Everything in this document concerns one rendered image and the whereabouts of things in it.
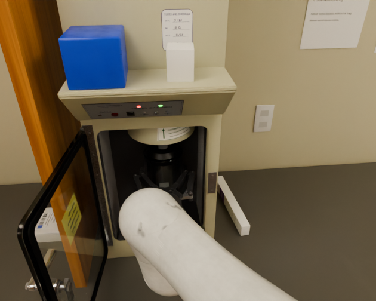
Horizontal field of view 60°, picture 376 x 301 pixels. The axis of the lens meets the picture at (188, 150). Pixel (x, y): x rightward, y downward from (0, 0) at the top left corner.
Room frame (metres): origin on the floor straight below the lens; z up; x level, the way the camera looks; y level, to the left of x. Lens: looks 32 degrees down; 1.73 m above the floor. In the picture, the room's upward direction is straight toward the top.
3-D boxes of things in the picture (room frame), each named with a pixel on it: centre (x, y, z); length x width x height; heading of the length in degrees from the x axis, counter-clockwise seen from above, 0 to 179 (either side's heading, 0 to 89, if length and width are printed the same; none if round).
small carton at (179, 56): (0.61, 0.01, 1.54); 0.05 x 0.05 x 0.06; 1
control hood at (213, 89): (0.60, 0.07, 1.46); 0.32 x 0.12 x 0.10; 96
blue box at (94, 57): (0.59, 0.17, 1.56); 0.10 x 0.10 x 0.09; 6
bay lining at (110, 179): (0.78, 0.09, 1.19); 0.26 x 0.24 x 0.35; 96
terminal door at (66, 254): (0.48, 0.23, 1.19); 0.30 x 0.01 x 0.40; 178
